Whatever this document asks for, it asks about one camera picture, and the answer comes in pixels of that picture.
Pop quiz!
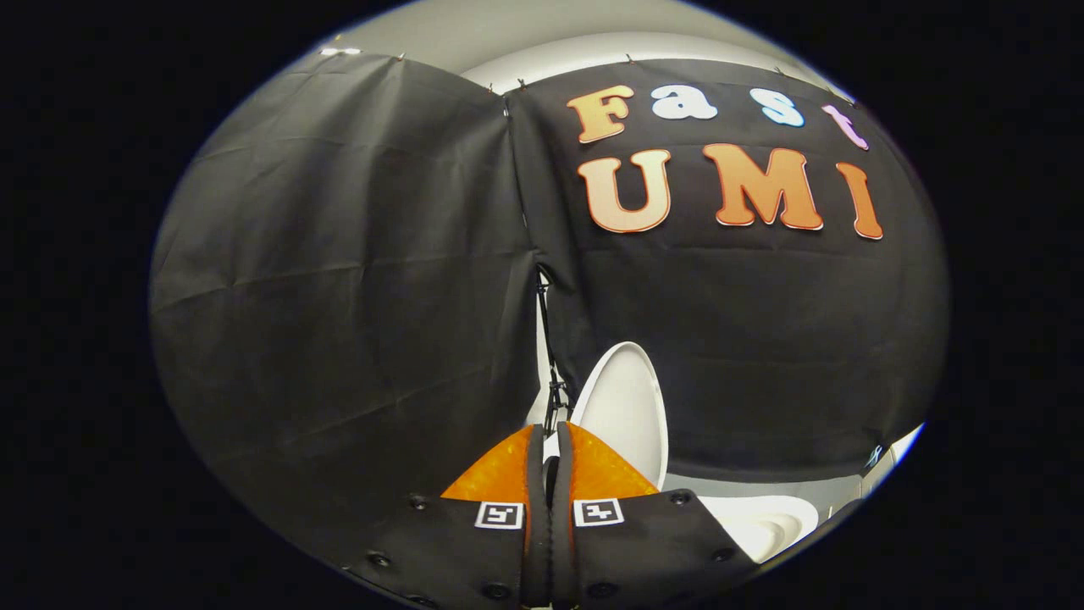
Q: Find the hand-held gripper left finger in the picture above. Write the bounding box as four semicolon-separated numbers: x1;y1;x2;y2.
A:
346;424;553;610

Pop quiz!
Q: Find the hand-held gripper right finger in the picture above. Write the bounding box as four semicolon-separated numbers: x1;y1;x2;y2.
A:
552;421;759;610

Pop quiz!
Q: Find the black backdrop cloth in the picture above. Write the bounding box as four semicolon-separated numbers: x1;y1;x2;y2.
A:
151;53;951;585

